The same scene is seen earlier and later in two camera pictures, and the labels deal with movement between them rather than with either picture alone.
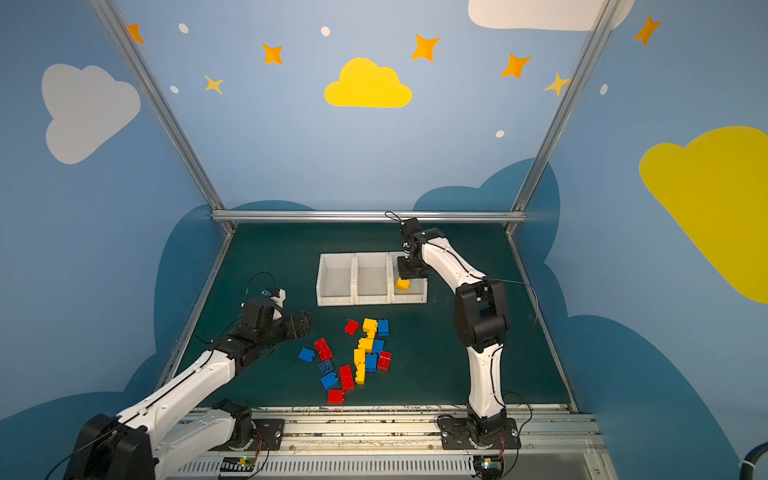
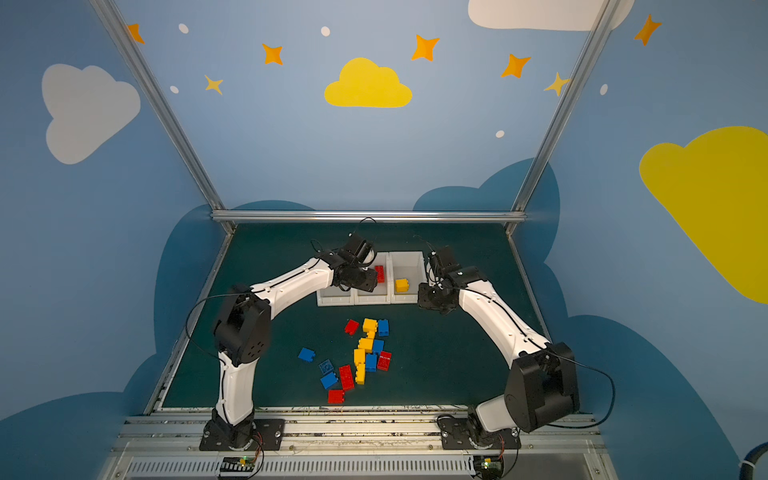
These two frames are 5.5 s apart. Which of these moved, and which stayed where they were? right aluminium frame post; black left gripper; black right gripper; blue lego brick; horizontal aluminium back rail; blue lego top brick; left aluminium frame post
Moved: black left gripper; black right gripper
Stayed: blue lego brick; horizontal aluminium back rail; right aluminium frame post; blue lego top brick; left aluminium frame post
